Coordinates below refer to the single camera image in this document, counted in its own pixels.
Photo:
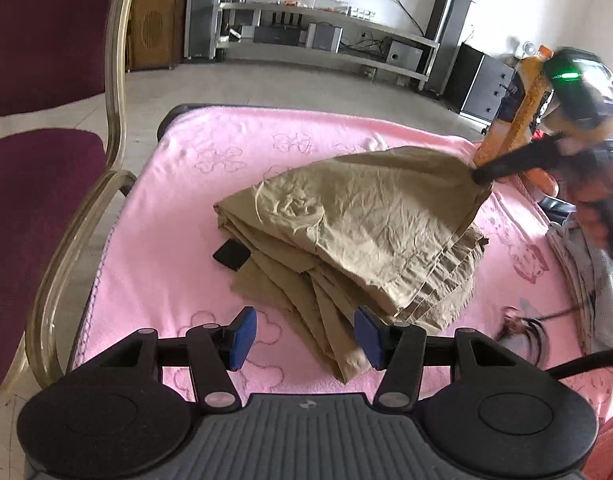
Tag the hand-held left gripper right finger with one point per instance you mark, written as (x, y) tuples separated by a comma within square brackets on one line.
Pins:
[(369, 335)]

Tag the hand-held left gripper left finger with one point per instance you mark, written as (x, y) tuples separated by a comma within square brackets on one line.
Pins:
[(244, 335)]

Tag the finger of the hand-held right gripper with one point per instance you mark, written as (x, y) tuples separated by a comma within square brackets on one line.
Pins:
[(516, 162)]

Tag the khaki pants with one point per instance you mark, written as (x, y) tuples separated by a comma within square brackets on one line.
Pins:
[(361, 220)]

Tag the person's right hand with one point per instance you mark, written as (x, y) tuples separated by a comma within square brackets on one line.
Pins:
[(601, 200)]

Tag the plain red apple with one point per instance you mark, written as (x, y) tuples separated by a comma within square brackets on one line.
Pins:
[(544, 182)]

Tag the orange juice bottle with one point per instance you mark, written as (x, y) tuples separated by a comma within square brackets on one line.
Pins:
[(516, 110)]

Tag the small white fan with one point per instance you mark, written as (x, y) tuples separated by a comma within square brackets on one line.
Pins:
[(524, 50)]

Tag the dark drawer cabinet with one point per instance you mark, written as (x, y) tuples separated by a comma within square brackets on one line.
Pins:
[(479, 85)]

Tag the pink printed towel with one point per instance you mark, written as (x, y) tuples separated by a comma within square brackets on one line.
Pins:
[(161, 260)]

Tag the dark tower speaker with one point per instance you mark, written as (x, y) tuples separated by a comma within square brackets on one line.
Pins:
[(449, 40)]

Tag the grey waffle cloth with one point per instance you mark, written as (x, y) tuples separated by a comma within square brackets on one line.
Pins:
[(586, 285)]

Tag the grey subwoofer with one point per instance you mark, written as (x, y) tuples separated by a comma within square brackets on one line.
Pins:
[(404, 54)]

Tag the small grey speaker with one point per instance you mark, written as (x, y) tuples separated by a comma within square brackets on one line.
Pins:
[(311, 36), (329, 39)]

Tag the grey metal television stand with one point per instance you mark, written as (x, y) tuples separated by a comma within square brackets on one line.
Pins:
[(296, 52)]

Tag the row of clear display cases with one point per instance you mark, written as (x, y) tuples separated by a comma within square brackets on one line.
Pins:
[(326, 6)]

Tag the salmon cloth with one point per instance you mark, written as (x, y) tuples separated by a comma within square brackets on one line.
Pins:
[(609, 450)]

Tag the black router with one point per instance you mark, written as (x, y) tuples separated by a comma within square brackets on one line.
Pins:
[(279, 35)]

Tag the small white device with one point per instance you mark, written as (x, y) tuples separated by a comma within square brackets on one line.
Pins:
[(235, 34)]

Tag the brown wooden cabinet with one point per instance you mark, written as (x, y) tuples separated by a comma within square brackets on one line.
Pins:
[(156, 30)]

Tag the grey tower speaker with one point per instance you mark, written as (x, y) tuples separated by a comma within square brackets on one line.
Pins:
[(204, 10)]

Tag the black table frame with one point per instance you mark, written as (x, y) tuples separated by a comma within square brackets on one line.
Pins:
[(166, 120)]

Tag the maroon chair with gold frame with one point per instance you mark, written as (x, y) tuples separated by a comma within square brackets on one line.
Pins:
[(41, 185)]

